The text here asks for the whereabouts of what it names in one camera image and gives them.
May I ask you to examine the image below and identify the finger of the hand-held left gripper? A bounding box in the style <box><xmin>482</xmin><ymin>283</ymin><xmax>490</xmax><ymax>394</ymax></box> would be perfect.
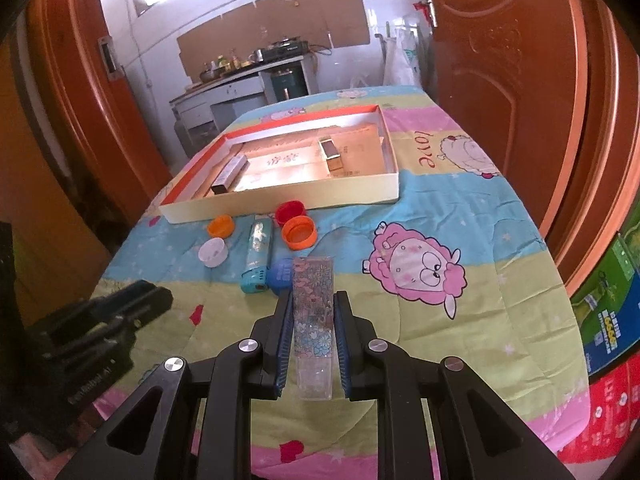
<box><xmin>107</xmin><ymin>286</ymin><xmax>174</xmax><ymax>332</ymax></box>
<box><xmin>75</xmin><ymin>281</ymin><xmax>157</xmax><ymax>313</ymax></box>

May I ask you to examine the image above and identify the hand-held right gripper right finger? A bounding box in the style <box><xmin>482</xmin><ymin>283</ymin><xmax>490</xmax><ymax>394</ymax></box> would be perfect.
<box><xmin>334</xmin><ymin>290</ymin><xmax>576</xmax><ymax>480</ymax></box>

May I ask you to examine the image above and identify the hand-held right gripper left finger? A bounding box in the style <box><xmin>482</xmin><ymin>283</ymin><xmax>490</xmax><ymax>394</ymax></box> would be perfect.
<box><xmin>55</xmin><ymin>290</ymin><xmax>296</xmax><ymax>480</ymax></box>

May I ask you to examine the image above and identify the clear floral plastic box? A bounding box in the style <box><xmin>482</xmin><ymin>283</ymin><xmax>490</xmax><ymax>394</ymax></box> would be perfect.
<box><xmin>291</xmin><ymin>256</ymin><xmax>335</xmax><ymax>402</ymax></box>

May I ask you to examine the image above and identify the blue bottle cap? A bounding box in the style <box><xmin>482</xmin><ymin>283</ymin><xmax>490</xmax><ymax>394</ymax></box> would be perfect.
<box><xmin>265</xmin><ymin>257</ymin><xmax>294</xmax><ymax>295</ymax></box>

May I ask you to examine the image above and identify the white bottle cap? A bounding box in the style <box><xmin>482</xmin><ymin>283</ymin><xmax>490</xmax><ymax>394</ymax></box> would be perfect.
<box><xmin>198</xmin><ymin>237</ymin><xmax>228</xmax><ymax>267</ymax></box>

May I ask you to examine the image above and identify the teal patterned rectangular box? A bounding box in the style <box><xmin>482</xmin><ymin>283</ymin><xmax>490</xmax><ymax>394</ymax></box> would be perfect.
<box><xmin>239</xmin><ymin>215</ymin><xmax>275</xmax><ymax>295</ymax></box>

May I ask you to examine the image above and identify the large orange bottle cap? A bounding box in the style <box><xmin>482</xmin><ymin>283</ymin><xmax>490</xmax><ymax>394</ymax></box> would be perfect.
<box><xmin>281</xmin><ymin>215</ymin><xmax>318</xmax><ymax>251</ymax></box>

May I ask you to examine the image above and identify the red bottle cap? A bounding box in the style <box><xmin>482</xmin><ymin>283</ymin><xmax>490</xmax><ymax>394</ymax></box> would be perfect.
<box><xmin>275</xmin><ymin>201</ymin><xmax>307</xmax><ymax>226</ymax></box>

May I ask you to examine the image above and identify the orange rimmed cardboard box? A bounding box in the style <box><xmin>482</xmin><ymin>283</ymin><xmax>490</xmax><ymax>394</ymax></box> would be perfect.
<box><xmin>159</xmin><ymin>104</ymin><xmax>400</xmax><ymax>225</ymax></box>

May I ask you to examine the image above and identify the small orange bottle cap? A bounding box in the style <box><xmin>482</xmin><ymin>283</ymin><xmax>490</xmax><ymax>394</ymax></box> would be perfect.
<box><xmin>207</xmin><ymin>214</ymin><xmax>236</xmax><ymax>238</ymax></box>

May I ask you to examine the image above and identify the long silver box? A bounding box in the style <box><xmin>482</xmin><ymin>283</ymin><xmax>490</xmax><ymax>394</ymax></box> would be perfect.
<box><xmin>211</xmin><ymin>155</ymin><xmax>250</xmax><ymax>196</ymax></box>

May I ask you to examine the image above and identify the printed cartoon sheep blanket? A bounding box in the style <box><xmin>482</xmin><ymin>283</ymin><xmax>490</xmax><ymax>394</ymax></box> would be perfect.
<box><xmin>92</xmin><ymin>85</ymin><xmax>593</xmax><ymax>480</ymax></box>

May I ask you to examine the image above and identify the grey gas cylinder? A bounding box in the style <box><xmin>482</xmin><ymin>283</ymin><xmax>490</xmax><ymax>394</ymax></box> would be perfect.
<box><xmin>172</xmin><ymin>107</ymin><xmax>193</xmax><ymax>157</ymax></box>

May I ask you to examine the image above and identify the small tan box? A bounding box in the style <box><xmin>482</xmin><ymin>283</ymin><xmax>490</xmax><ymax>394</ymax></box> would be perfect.
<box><xmin>318</xmin><ymin>136</ymin><xmax>346</xmax><ymax>173</ymax></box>

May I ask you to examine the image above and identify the orange wooden door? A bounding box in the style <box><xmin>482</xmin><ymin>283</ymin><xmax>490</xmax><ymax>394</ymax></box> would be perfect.
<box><xmin>27</xmin><ymin>0</ymin><xmax>173</xmax><ymax>226</ymax></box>
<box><xmin>415</xmin><ymin>0</ymin><xmax>588</xmax><ymax>233</ymax></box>

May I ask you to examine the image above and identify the grey kitchen counter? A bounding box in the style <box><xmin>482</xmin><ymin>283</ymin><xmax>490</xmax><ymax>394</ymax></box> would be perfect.
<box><xmin>170</xmin><ymin>52</ymin><xmax>321</xmax><ymax>133</ymax></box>

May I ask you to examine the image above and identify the green air fryer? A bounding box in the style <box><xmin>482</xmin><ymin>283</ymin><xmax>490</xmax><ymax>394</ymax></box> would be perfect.
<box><xmin>270</xmin><ymin>71</ymin><xmax>308</xmax><ymax>103</ymax></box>

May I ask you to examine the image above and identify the green printed carton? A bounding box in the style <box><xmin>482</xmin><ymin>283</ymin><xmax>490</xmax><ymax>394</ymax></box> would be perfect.
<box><xmin>570</xmin><ymin>232</ymin><xmax>640</xmax><ymax>378</ymax></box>

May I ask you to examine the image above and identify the red printed pack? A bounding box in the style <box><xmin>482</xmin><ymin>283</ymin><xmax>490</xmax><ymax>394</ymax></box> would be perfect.
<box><xmin>557</xmin><ymin>360</ymin><xmax>640</xmax><ymax>466</ymax></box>

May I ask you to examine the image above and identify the white plastic bag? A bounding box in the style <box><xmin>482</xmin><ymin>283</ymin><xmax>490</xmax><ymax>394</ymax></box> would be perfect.
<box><xmin>382</xmin><ymin>27</ymin><xmax>423</xmax><ymax>86</ymax></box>

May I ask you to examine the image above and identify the black gas stove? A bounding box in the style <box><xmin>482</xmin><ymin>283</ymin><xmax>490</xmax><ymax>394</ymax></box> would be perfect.
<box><xmin>260</xmin><ymin>40</ymin><xmax>310</xmax><ymax>61</ymax></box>

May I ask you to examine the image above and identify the cardboard wall panel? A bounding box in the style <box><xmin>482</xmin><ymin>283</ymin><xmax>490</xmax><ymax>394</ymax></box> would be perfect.
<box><xmin>177</xmin><ymin>0</ymin><xmax>371</xmax><ymax>83</ymax></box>

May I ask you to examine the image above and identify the wooden door frame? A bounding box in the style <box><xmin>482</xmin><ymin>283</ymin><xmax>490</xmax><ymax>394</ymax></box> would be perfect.
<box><xmin>542</xmin><ymin>0</ymin><xmax>640</xmax><ymax>301</ymax></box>

